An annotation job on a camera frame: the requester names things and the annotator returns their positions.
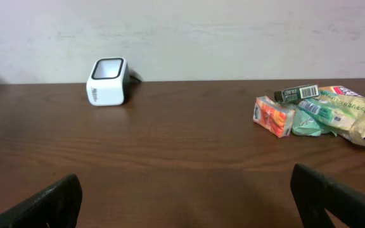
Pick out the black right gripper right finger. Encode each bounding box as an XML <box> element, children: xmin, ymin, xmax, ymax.
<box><xmin>290</xmin><ymin>163</ymin><xmax>365</xmax><ymax>227</ymax></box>

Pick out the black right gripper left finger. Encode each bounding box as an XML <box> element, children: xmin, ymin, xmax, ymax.
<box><xmin>0</xmin><ymin>174</ymin><xmax>82</xmax><ymax>228</ymax></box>

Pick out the blue Kleenex tissue pack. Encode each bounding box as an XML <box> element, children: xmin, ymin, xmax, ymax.
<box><xmin>298</xmin><ymin>98</ymin><xmax>355</xmax><ymax>130</ymax></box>

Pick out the orange Kleenex tissue pack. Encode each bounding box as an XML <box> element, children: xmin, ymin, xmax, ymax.
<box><xmin>253</xmin><ymin>96</ymin><xmax>295</xmax><ymax>138</ymax></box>

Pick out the large yellow wipes pack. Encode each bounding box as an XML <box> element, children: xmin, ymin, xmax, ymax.
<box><xmin>319</xmin><ymin>85</ymin><xmax>365</xmax><ymax>146</ymax></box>

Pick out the dark green round-label pack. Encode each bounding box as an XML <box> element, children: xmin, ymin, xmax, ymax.
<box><xmin>274</xmin><ymin>84</ymin><xmax>320</xmax><ymax>103</ymax></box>

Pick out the teal wet wipes pack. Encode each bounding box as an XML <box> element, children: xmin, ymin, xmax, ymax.
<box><xmin>291</xmin><ymin>108</ymin><xmax>337</xmax><ymax>137</ymax></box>

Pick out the white barcode scanner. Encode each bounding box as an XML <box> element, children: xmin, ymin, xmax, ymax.
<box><xmin>86</xmin><ymin>57</ymin><xmax>130</xmax><ymax>106</ymax></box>

